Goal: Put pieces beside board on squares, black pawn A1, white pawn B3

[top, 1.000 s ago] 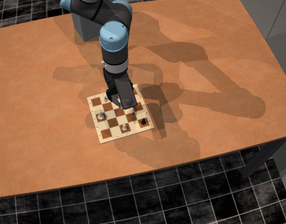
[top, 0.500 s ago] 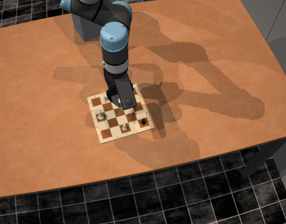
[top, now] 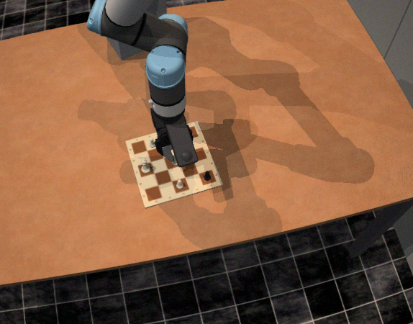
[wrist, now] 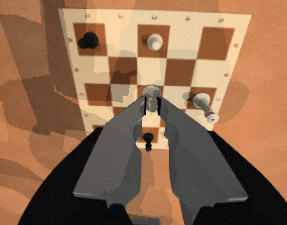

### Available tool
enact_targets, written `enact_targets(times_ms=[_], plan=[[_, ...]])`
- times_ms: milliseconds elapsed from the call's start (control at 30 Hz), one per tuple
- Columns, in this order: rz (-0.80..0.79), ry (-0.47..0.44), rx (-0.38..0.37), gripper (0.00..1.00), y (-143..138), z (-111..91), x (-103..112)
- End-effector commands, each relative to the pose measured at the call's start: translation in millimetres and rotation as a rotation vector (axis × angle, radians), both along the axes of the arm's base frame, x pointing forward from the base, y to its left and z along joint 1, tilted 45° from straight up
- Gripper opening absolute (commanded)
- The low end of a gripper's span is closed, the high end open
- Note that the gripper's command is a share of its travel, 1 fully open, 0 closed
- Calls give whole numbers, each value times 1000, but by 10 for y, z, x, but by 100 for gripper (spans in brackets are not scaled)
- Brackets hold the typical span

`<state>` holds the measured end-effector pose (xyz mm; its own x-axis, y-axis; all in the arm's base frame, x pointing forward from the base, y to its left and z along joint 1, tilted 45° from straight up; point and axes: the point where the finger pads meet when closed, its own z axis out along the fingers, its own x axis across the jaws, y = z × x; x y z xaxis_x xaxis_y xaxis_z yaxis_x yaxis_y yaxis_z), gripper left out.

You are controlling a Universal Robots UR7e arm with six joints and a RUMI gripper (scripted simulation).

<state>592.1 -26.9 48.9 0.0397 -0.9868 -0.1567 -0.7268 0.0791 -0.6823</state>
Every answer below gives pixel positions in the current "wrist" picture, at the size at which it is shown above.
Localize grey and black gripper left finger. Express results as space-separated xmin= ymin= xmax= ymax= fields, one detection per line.
xmin=17 ymin=95 xmax=147 ymax=225

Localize chessboard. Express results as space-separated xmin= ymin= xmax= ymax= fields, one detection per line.
xmin=58 ymin=9 xmax=251 ymax=136

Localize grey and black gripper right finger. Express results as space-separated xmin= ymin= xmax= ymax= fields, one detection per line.
xmin=156 ymin=96 xmax=287 ymax=225

